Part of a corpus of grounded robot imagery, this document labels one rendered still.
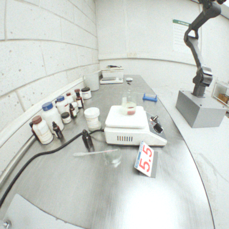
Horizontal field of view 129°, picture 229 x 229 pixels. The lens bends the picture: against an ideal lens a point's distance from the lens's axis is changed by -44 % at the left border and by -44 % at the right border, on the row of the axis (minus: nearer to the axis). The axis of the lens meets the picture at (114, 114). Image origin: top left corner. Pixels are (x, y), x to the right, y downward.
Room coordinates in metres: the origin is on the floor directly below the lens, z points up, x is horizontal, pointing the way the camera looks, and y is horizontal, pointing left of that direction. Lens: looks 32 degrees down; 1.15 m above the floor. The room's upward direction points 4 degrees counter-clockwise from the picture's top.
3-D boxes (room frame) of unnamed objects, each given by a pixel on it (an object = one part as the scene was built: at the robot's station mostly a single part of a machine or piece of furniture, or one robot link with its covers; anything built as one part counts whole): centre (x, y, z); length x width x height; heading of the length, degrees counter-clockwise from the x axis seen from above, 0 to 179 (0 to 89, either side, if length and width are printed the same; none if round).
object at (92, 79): (0.89, 0.20, 0.97); 0.18 x 0.13 x 0.15; 67
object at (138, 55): (1.57, -0.74, 1.23); 1.90 x 0.06 x 0.10; 81
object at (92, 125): (0.32, 0.09, 0.94); 0.06 x 0.06 x 0.08
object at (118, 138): (0.26, -0.06, 0.94); 0.22 x 0.13 x 0.08; 79
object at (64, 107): (0.43, 0.27, 0.96); 0.06 x 0.06 x 0.11
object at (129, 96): (0.27, -0.05, 1.02); 0.06 x 0.05 x 0.08; 57
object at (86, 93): (0.68, 0.20, 0.94); 0.07 x 0.07 x 0.07
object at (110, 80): (1.16, 0.00, 0.92); 0.26 x 0.19 x 0.05; 84
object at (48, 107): (0.32, 0.27, 0.96); 0.07 x 0.07 x 0.13
